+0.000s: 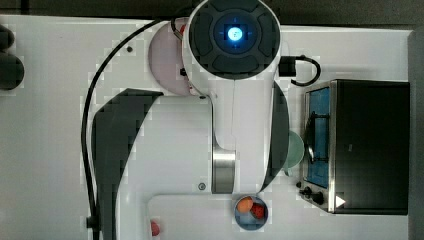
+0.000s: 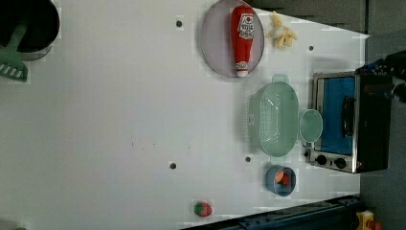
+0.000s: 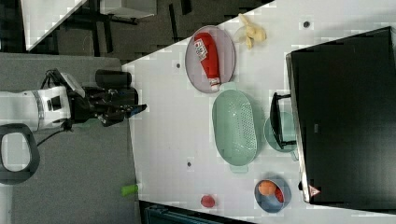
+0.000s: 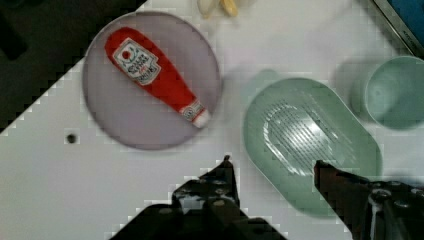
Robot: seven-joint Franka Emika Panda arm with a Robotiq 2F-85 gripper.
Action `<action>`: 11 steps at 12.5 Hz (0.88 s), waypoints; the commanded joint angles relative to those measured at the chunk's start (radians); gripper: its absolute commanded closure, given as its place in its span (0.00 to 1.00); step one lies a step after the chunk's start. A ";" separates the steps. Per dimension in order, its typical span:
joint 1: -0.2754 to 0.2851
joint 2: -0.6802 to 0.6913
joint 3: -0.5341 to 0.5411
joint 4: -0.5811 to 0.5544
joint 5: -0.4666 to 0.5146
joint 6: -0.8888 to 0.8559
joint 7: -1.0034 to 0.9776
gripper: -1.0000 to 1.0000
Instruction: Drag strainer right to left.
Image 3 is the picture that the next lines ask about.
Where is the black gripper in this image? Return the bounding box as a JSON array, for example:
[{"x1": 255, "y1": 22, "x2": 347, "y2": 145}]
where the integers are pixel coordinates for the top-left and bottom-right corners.
[{"x1": 68, "y1": 87, "x2": 148, "y2": 127}]

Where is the green oval strainer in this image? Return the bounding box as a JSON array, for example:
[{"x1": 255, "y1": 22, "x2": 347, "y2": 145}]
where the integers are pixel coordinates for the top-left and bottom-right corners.
[{"x1": 212, "y1": 82, "x2": 259, "y2": 174}]

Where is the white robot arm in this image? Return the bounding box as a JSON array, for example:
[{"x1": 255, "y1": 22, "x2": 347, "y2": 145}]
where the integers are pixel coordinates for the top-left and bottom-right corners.
[{"x1": 1, "y1": 86, "x2": 147, "y2": 132}]

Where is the green cylinder object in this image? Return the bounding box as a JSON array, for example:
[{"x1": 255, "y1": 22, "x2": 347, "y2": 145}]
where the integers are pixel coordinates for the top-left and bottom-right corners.
[{"x1": 120, "y1": 184, "x2": 139, "y2": 197}]

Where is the red ketchup bottle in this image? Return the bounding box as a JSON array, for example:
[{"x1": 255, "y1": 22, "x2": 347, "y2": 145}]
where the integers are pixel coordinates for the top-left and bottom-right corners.
[{"x1": 193, "y1": 32, "x2": 220, "y2": 91}]

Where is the purple round plate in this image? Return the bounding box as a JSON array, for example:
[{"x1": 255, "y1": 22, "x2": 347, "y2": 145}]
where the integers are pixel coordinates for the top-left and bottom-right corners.
[{"x1": 185, "y1": 25, "x2": 235, "y2": 93}]

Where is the red strawberry on table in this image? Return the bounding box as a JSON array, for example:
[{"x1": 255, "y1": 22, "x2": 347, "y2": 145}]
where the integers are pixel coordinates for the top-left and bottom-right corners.
[{"x1": 201, "y1": 195, "x2": 216, "y2": 208}]

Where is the yellow banana peel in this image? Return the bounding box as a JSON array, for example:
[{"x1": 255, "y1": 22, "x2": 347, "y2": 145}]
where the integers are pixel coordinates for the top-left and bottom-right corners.
[{"x1": 233, "y1": 13, "x2": 266, "y2": 49}]

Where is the orange fruit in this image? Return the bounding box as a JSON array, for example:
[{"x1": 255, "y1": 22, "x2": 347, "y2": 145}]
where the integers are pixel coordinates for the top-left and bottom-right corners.
[{"x1": 258, "y1": 180, "x2": 276, "y2": 196}]

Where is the green mug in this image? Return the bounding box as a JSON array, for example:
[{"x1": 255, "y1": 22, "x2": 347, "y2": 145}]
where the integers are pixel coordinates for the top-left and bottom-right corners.
[{"x1": 263, "y1": 111, "x2": 299, "y2": 161}]

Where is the blue bowl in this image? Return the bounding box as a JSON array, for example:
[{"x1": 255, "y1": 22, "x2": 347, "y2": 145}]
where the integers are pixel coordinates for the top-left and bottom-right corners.
[{"x1": 254, "y1": 176, "x2": 291, "y2": 214}]

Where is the red strawberry in bowl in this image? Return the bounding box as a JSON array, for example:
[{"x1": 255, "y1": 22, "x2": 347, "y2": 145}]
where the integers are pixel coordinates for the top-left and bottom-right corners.
[{"x1": 275, "y1": 188, "x2": 284, "y2": 203}]

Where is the black toaster oven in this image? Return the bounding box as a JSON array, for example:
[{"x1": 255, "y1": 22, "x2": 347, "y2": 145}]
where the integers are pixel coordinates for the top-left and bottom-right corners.
[{"x1": 286, "y1": 27, "x2": 396, "y2": 214}]

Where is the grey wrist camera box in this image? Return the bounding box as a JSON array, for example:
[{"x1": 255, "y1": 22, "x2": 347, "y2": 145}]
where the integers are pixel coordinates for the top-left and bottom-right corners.
[{"x1": 61, "y1": 73, "x2": 85, "y2": 98}]

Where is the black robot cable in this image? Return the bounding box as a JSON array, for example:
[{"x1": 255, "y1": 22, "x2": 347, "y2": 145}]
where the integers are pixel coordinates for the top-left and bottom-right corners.
[{"x1": 35, "y1": 124, "x2": 74, "y2": 147}]

